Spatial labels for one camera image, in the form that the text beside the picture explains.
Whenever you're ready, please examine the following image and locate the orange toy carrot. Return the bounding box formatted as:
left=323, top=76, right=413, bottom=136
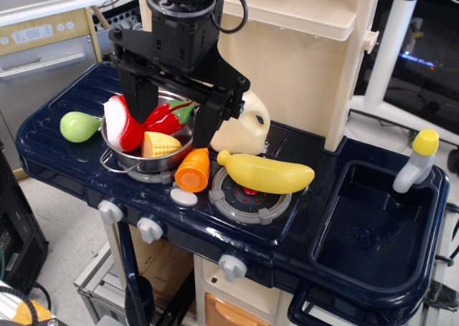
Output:
left=174, top=148, right=210, bottom=193

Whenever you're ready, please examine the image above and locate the black computer case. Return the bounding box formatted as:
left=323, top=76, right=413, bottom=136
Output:
left=1, top=155, right=49, bottom=294

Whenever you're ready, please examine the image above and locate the green toy pear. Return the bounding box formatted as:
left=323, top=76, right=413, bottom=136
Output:
left=60, top=111, right=102, bottom=143

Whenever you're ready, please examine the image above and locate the grey yellow toy faucet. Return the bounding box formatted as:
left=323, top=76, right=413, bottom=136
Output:
left=392, top=129, right=440, bottom=193

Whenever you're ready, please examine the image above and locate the yellow toy corn piece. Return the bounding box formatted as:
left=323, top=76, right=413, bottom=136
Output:
left=141, top=131, right=182, bottom=158

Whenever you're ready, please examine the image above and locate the dark blue toy kitchen counter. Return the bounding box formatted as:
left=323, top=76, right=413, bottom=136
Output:
left=17, top=63, right=449, bottom=325

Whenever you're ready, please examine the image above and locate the yellow toy banana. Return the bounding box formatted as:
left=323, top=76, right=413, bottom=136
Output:
left=217, top=150, right=315, bottom=194

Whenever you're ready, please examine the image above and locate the grey stove knob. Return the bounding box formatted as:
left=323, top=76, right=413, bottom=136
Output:
left=98, top=200, right=123, bottom=226
left=137, top=217, right=164, bottom=244
left=218, top=254, right=247, bottom=282

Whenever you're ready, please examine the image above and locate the grey left stove knob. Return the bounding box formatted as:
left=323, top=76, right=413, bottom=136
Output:
left=98, top=200, right=123, bottom=226

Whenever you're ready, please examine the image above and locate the cream toy kitchen shelf unit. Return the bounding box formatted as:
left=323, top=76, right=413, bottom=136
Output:
left=218, top=0, right=378, bottom=152

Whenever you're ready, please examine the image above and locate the orange toy oven drawer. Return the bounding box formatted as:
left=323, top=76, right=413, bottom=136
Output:
left=205, top=293, right=270, bottom=326

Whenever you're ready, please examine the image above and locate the cream toy detergent bottle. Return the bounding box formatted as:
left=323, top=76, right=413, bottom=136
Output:
left=210, top=90, right=270, bottom=155

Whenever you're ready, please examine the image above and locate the grey right stove knob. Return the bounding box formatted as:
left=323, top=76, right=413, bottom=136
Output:
left=218, top=254, right=247, bottom=282

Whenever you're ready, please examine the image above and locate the red white toy radish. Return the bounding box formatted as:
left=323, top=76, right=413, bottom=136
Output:
left=103, top=95, right=144, bottom=152

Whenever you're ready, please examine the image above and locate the white oval stove button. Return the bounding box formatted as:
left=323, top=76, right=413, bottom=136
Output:
left=169, top=188, right=198, bottom=207

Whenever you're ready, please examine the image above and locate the grey middle stove knob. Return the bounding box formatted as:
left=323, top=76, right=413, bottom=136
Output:
left=137, top=217, right=164, bottom=244

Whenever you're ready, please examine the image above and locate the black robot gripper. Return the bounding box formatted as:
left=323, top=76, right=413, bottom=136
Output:
left=109, top=0, right=250, bottom=148

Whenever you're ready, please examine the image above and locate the grey toy stove burner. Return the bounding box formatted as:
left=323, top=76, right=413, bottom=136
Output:
left=209, top=168, right=292, bottom=226

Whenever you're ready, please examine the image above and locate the dark blue toy sink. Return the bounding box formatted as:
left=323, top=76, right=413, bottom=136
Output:
left=310, top=161, right=443, bottom=293

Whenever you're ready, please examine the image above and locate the wooden toy dishwasher cabinet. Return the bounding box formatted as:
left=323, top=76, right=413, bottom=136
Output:
left=1, top=0, right=107, bottom=172

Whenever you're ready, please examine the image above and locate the white stand pole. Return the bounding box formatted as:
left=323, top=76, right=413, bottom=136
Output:
left=350, top=0, right=458, bottom=145

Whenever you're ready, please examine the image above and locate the steel toy pot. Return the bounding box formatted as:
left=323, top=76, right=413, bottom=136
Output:
left=100, top=91, right=195, bottom=173

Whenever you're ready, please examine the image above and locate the red toy chili pepper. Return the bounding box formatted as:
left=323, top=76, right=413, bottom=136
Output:
left=143, top=100, right=194, bottom=135

